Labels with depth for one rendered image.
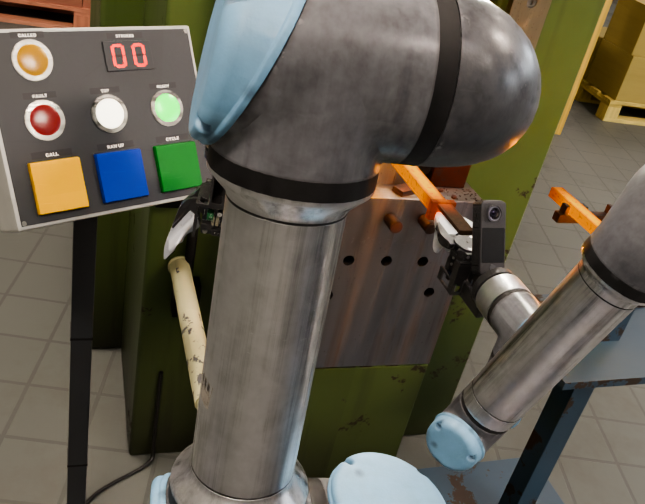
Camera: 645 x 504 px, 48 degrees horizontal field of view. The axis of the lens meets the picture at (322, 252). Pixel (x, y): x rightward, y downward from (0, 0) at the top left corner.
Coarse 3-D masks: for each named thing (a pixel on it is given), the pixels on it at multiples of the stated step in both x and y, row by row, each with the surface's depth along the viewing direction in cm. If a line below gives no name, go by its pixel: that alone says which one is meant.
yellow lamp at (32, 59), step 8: (24, 48) 103; (32, 48) 103; (40, 48) 104; (24, 56) 102; (32, 56) 103; (40, 56) 104; (24, 64) 103; (32, 64) 103; (40, 64) 104; (32, 72) 103; (40, 72) 104
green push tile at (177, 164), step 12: (168, 144) 117; (180, 144) 118; (192, 144) 120; (156, 156) 116; (168, 156) 117; (180, 156) 118; (192, 156) 120; (168, 168) 117; (180, 168) 118; (192, 168) 120; (168, 180) 117; (180, 180) 118; (192, 180) 120
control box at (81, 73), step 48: (0, 48) 101; (48, 48) 105; (96, 48) 110; (144, 48) 115; (0, 96) 101; (48, 96) 105; (96, 96) 110; (144, 96) 115; (192, 96) 121; (0, 144) 101; (48, 144) 105; (96, 144) 110; (144, 144) 115; (0, 192) 105; (96, 192) 110; (192, 192) 121
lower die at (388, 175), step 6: (384, 168) 149; (390, 168) 149; (384, 174) 150; (390, 174) 150; (396, 174) 150; (378, 180) 150; (384, 180) 150; (390, 180) 151; (396, 180) 151; (402, 180) 152
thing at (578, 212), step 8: (552, 192) 161; (560, 192) 160; (560, 200) 159; (568, 200) 157; (576, 200) 158; (576, 208) 154; (584, 208) 155; (576, 216) 154; (584, 216) 151; (592, 216) 152; (584, 224) 151; (592, 224) 149
